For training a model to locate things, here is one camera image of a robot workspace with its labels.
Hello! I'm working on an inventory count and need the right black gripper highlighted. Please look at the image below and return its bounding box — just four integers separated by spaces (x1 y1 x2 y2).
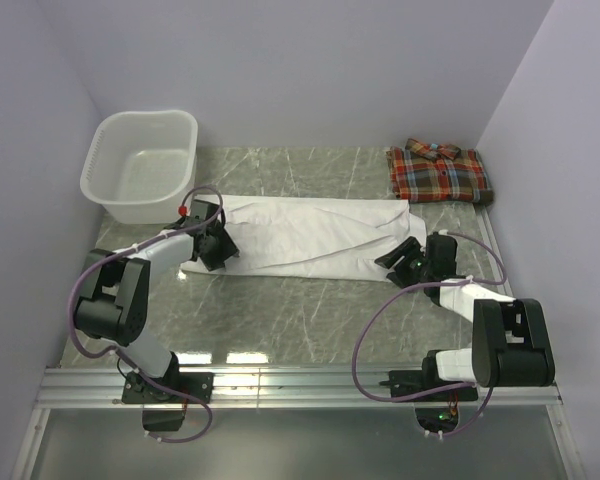
375 236 433 293

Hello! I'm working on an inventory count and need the white long sleeve shirt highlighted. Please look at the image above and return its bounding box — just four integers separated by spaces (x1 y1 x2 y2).
179 193 429 285

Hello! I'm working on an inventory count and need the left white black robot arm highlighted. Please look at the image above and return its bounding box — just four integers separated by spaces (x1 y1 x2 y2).
70 200 239 402

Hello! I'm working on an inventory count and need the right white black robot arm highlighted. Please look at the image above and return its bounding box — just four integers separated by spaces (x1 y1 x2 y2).
375 230 555 400

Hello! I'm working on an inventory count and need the folded plaid flannel shirt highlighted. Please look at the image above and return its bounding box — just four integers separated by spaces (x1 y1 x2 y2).
385 138 495 205

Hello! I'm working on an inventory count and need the white plastic laundry basket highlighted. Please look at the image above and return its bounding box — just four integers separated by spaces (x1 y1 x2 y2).
80 110 198 224

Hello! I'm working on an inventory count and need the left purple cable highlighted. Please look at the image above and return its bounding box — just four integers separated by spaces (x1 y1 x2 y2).
67 184 226 446

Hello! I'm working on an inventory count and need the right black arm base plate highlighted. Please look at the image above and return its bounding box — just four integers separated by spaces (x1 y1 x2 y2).
379 370 478 436

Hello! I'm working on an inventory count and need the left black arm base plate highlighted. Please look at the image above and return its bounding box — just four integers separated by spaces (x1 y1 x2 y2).
121 372 214 434

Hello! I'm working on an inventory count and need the aluminium mounting rail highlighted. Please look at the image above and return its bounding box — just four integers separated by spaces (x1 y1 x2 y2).
34 362 564 411

